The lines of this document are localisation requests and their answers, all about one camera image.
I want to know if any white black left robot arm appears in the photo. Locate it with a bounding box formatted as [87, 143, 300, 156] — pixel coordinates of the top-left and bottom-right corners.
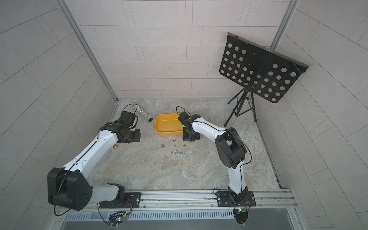
[47, 122, 140, 211]

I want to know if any right circuit board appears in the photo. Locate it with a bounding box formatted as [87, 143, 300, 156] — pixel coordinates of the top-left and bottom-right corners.
[233, 209, 249, 224]

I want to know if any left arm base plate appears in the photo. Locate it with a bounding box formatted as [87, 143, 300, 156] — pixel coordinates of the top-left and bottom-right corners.
[99, 192, 142, 209]

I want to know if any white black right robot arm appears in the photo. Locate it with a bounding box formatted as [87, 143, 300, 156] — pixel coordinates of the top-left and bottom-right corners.
[178, 112, 247, 195]

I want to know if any left circuit board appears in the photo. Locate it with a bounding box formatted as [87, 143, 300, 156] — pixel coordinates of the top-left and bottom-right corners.
[108, 211, 127, 228]

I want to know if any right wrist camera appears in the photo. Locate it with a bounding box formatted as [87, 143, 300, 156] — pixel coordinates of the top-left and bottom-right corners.
[178, 112, 190, 124]

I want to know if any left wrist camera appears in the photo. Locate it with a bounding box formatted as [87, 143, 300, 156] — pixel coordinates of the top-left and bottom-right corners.
[118, 111, 137, 128]

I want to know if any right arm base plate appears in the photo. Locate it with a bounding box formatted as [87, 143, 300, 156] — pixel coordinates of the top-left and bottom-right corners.
[215, 190, 256, 208]

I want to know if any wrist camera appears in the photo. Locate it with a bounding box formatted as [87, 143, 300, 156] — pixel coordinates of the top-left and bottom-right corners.
[118, 111, 137, 128]
[178, 112, 190, 124]

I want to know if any circuit board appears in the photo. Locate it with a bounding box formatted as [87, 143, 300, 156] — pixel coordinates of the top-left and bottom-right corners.
[233, 209, 249, 224]
[108, 211, 127, 228]

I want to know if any aluminium mounting rail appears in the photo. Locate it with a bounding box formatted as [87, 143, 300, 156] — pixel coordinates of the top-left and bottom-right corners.
[57, 189, 297, 213]

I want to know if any yellow plastic storage box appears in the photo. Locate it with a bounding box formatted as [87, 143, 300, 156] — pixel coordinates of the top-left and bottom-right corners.
[155, 113, 183, 136]

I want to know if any glittery silver tube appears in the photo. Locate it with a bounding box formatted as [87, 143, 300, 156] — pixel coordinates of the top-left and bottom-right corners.
[132, 103, 153, 122]

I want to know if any black music stand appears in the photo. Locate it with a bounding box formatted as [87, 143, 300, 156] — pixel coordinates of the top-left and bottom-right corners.
[219, 33, 309, 117]

